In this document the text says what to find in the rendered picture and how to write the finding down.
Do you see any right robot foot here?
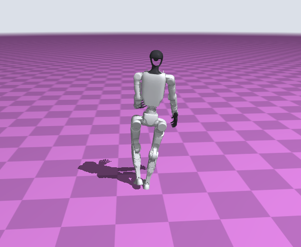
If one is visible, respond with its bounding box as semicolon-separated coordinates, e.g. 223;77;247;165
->
143;179;150;190

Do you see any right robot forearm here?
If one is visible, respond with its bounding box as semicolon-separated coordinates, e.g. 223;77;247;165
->
170;94;178;115

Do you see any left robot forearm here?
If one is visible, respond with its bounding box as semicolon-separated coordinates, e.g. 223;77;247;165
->
134;95;141;109

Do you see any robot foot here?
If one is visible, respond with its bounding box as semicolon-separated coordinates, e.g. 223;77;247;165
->
133;178;143;185
143;179;150;190

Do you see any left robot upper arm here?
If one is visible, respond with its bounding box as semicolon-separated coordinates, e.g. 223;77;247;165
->
134;72;144;101

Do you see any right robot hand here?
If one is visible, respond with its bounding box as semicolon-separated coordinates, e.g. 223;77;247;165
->
171;112;178;128

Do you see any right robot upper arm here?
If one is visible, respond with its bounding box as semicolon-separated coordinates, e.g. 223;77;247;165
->
165;74;175;101

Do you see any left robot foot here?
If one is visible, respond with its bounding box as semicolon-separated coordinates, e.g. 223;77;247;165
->
133;178;143;185

